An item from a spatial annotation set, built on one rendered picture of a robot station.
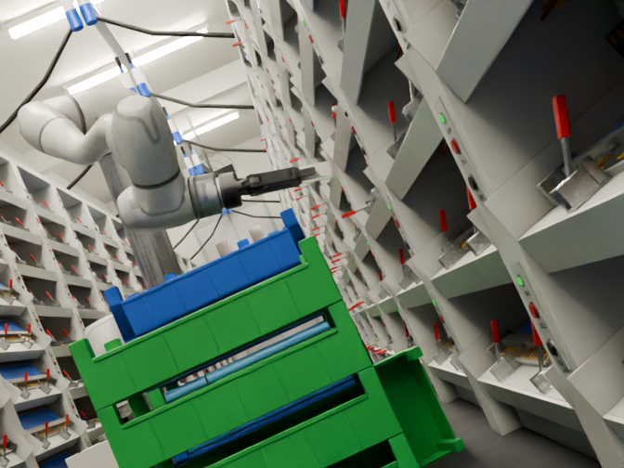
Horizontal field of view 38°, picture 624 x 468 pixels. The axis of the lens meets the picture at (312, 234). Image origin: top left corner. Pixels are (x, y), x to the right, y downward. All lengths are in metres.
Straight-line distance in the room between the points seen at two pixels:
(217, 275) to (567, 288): 0.56
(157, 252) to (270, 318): 1.33
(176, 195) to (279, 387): 0.89
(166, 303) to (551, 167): 0.62
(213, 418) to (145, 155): 0.86
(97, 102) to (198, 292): 1.12
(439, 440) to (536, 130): 0.91
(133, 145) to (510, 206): 1.00
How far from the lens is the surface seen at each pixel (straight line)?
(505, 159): 0.95
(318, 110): 2.38
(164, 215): 1.86
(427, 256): 1.63
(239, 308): 1.02
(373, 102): 1.67
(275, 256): 1.32
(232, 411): 1.02
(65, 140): 2.20
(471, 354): 1.63
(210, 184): 1.86
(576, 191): 0.76
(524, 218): 0.94
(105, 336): 2.23
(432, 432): 1.74
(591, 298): 0.95
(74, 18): 4.59
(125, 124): 1.77
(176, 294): 1.33
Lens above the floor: 0.30
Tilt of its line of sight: 6 degrees up
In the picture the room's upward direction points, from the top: 25 degrees counter-clockwise
